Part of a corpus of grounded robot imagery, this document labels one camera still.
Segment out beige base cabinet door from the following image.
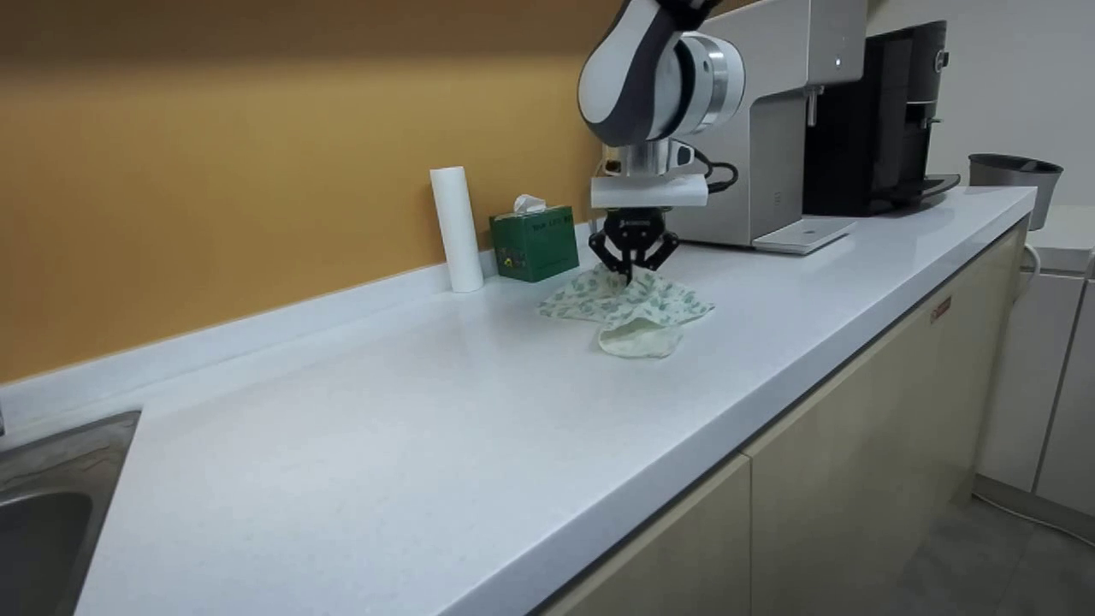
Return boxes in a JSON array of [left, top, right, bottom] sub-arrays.
[[539, 453, 759, 616], [741, 223, 1034, 616]]

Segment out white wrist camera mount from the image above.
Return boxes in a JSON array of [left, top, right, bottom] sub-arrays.
[[584, 172, 715, 215]]

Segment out green tissue box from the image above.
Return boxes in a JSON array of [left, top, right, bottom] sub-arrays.
[[484, 203, 582, 286]]

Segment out white paper towel roll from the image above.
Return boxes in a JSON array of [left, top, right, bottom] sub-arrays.
[[427, 164, 484, 299]]

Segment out grey waste bin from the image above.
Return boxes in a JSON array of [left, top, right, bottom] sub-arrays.
[[965, 150, 1067, 233]]

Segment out white low cabinet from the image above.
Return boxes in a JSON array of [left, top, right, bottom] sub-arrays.
[[970, 203, 1095, 519]]

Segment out black coffee machine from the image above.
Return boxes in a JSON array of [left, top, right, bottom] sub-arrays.
[[801, 18, 965, 220]]

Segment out silver coffee machine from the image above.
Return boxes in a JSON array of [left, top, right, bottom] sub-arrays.
[[663, 0, 872, 258]]

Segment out stainless steel sink basin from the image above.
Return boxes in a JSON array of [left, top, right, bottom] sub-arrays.
[[0, 407, 143, 616]]

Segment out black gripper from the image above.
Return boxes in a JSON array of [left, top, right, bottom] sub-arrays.
[[584, 206, 684, 286]]

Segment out green patterned white towel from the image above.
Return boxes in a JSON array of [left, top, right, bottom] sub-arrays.
[[535, 261, 718, 363]]

